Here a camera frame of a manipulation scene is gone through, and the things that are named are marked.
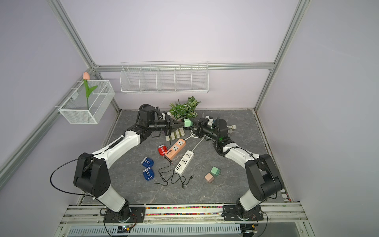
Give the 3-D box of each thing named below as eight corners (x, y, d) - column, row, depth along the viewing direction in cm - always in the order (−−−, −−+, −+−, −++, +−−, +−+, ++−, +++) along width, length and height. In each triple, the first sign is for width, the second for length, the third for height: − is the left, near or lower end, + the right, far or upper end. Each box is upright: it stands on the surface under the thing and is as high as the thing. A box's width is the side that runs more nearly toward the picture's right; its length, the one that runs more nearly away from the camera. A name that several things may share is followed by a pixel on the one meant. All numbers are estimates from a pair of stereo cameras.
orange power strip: (164, 155, 96) (163, 153, 94) (181, 139, 104) (181, 137, 102) (170, 161, 94) (170, 159, 92) (187, 144, 102) (187, 142, 100)
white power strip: (174, 171, 90) (174, 170, 87) (188, 151, 98) (187, 149, 96) (181, 176, 88) (181, 174, 86) (194, 154, 97) (194, 152, 95)
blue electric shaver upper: (142, 165, 93) (140, 162, 90) (146, 158, 96) (144, 156, 93) (151, 168, 91) (149, 166, 89) (154, 162, 94) (153, 159, 91)
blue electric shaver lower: (146, 181, 86) (144, 179, 84) (144, 171, 90) (142, 169, 87) (155, 178, 88) (153, 176, 85) (152, 168, 91) (151, 166, 89)
